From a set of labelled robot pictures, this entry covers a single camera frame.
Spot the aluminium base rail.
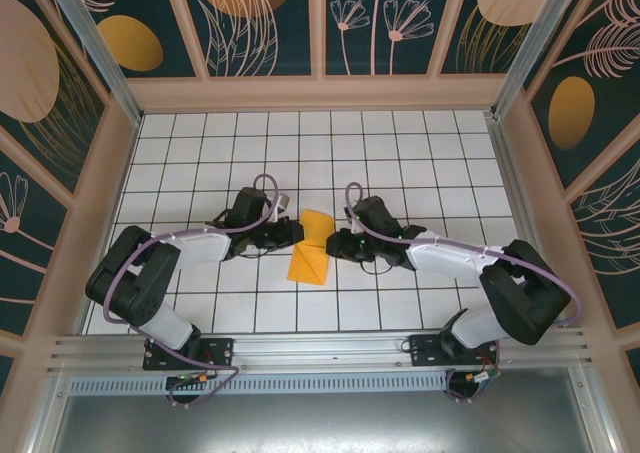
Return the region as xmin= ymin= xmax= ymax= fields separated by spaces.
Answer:
xmin=47 ymin=328 xmax=594 ymax=374

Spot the small circuit board with wires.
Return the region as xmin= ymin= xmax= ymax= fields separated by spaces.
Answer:
xmin=462 ymin=369 xmax=502 ymax=388
xmin=167 ymin=371 xmax=210 ymax=390

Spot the right thin black cable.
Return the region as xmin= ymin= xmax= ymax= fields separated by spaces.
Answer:
xmin=359 ymin=260 xmax=396 ymax=276

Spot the grey metal sheet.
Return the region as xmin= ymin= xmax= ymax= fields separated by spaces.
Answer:
xmin=49 ymin=391 xmax=614 ymax=453

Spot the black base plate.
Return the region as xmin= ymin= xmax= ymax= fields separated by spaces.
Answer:
xmin=408 ymin=333 xmax=501 ymax=369
xmin=143 ymin=336 xmax=235 ymax=372

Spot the slotted grey cable duct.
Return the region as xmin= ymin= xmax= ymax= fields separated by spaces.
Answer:
xmin=69 ymin=370 xmax=451 ymax=395

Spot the aluminium side rail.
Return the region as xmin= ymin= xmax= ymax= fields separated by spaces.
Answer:
xmin=487 ymin=115 xmax=569 ymax=327

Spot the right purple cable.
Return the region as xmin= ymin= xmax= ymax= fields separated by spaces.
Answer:
xmin=345 ymin=181 xmax=576 ymax=403

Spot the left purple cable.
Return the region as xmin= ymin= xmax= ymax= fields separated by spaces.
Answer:
xmin=102 ymin=173 xmax=280 ymax=407

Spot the purple cable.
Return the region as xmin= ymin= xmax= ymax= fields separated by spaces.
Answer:
xmin=345 ymin=181 xmax=576 ymax=403
xmin=102 ymin=173 xmax=280 ymax=407

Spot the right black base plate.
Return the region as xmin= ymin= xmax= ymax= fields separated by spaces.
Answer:
xmin=408 ymin=333 xmax=501 ymax=369

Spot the orange paper sheet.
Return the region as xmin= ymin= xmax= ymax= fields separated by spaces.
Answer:
xmin=286 ymin=209 xmax=335 ymax=287

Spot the aluminium corner post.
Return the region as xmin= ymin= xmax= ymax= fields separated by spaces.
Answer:
xmin=42 ymin=0 xmax=144 ymax=127
xmin=492 ymin=0 xmax=609 ymax=119

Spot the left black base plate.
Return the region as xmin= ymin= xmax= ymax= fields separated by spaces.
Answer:
xmin=143 ymin=336 xmax=235 ymax=372

